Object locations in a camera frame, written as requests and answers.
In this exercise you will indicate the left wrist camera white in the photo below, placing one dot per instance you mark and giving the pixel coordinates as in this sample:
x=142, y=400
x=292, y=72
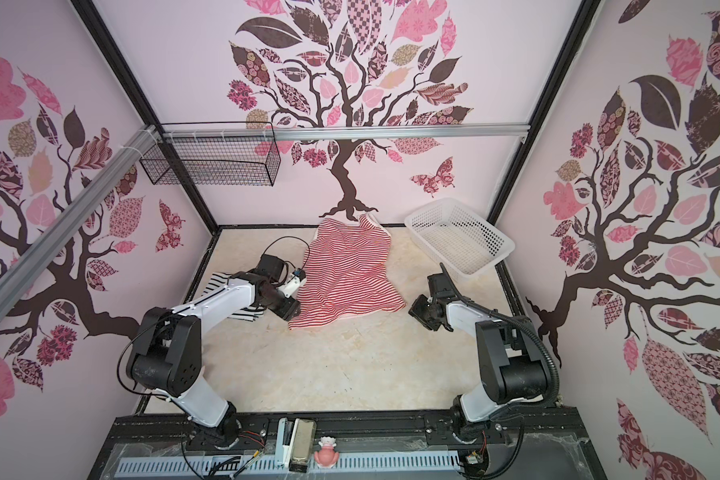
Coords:
x=294, y=283

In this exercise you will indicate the aluminium rail left wall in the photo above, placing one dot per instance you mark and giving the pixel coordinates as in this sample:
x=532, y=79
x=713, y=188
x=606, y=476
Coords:
x=42, y=252

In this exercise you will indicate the silver white box device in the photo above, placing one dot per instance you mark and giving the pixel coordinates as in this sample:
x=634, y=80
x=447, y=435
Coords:
x=294, y=444

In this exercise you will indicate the pink pig figurine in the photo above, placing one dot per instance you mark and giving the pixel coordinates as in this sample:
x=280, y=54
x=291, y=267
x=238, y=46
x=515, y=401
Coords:
x=326, y=456

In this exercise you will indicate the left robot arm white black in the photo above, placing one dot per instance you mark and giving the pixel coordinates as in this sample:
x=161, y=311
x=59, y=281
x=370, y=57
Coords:
x=166, y=356

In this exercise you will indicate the aluminium rail wall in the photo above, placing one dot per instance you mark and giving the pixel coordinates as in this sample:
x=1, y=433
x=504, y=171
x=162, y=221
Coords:
x=348, y=132
x=42, y=252

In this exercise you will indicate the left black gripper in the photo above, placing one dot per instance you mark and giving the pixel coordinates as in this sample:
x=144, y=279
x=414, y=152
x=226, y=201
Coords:
x=287, y=311

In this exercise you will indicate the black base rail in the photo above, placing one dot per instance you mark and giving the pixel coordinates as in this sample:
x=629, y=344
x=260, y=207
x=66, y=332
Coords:
x=435, y=427

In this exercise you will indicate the aluminium rail back wall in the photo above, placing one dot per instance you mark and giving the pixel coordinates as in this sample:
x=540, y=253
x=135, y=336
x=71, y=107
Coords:
x=348, y=132

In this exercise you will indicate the white plastic laundry basket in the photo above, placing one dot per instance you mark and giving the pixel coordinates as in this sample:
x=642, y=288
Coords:
x=451, y=233

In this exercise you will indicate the black white striped tank top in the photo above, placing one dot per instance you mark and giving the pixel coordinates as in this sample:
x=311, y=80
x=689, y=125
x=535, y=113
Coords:
x=230, y=298

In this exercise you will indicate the black wire mesh basket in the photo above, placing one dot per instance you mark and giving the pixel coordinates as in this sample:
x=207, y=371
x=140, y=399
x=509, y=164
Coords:
x=237, y=153

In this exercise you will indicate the red white striped tank top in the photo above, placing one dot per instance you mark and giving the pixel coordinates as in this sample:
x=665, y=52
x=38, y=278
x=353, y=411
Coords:
x=346, y=274

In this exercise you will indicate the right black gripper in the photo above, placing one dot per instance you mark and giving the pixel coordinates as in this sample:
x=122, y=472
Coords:
x=416, y=309

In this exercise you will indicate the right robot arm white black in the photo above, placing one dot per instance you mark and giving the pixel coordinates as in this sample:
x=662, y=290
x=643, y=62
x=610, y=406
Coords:
x=516, y=370

